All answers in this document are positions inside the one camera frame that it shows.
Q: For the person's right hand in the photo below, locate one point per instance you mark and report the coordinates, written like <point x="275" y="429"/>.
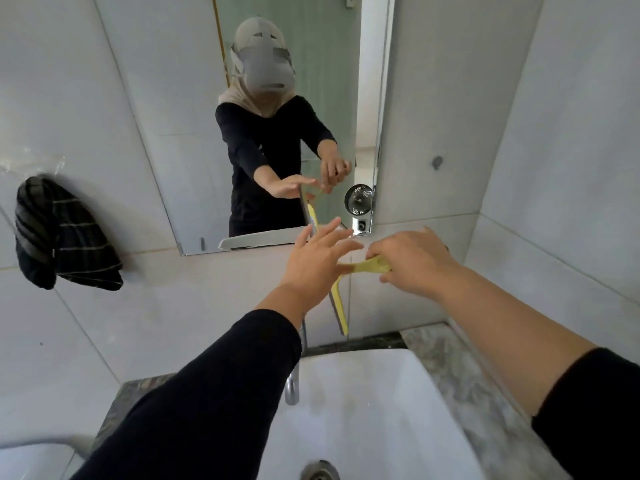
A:
<point x="422" y="264"/>

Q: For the person's left hand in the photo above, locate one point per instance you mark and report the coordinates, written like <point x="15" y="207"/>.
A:
<point x="312" y="272"/>

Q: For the person's left little finger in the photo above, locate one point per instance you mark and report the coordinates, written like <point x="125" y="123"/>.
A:
<point x="303" y="235"/>

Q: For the person's right fingers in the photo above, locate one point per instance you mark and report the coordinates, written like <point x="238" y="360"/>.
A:
<point x="382" y="250"/>

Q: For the person's left thumb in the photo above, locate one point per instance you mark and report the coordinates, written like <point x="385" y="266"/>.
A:
<point x="346" y="268"/>

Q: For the person's left middle finger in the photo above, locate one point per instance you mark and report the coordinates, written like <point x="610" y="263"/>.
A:
<point x="339" y="238"/>

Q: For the yellow window squeegee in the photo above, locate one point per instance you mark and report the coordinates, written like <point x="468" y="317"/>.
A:
<point x="372" y="265"/>

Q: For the person's left forearm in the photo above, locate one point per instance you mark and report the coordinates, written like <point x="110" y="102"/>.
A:
<point x="220" y="394"/>

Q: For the person's right forearm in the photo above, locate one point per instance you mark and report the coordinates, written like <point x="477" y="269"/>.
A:
<point x="510" y="334"/>

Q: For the chrome faucet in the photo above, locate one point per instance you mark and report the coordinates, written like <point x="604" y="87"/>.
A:
<point x="292" y="384"/>

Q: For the white ceramic sink basin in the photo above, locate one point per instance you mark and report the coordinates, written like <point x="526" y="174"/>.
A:
<point x="370" y="409"/>

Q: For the grey marble countertop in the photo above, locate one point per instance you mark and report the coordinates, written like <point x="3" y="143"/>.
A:
<point x="475" y="394"/>

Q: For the chrome sink drain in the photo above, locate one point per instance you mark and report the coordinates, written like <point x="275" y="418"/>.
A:
<point x="320" y="470"/>

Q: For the dark striped towel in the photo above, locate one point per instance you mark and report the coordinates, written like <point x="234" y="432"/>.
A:
<point x="65" y="234"/>

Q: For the white ceramic fixture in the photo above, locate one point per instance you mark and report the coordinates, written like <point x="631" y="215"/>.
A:
<point x="35" y="459"/>

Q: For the round grey wall plug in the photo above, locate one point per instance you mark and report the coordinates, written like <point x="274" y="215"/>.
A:
<point x="437" y="162"/>

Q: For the frameless wall mirror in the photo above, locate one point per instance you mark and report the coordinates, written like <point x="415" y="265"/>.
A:
<point x="170" y="104"/>

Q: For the clear adhesive wall hook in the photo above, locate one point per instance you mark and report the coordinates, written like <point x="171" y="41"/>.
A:
<point x="30" y="162"/>

